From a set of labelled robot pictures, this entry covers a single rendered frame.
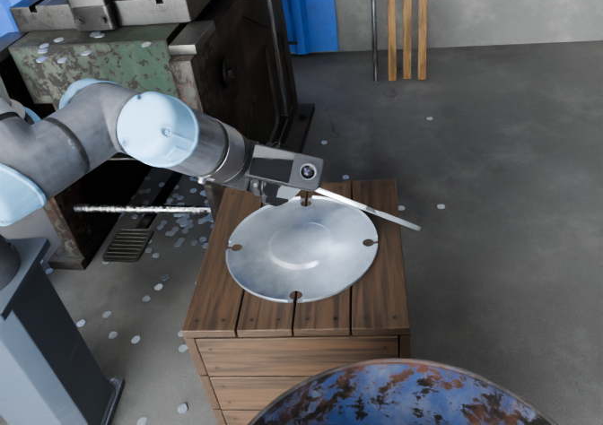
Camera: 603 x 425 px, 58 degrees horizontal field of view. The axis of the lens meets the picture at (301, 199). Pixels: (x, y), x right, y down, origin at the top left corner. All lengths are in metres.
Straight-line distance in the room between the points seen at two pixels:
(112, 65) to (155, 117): 0.77
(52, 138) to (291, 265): 0.52
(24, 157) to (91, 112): 0.09
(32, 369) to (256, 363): 0.40
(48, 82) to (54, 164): 0.84
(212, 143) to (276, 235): 0.47
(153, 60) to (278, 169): 0.64
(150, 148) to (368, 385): 0.40
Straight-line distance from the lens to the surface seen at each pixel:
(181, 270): 1.59
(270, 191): 0.78
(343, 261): 1.01
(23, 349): 1.09
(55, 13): 1.47
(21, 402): 1.21
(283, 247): 1.04
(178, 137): 0.59
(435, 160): 1.88
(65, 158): 0.63
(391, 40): 2.33
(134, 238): 1.50
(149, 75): 1.32
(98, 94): 0.68
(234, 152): 0.67
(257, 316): 0.95
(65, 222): 1.64
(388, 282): 0.97
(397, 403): 0.78
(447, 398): 0.76
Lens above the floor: 1.06
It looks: 38 degrees down
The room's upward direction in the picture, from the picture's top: 9 degrees counter-clockwise
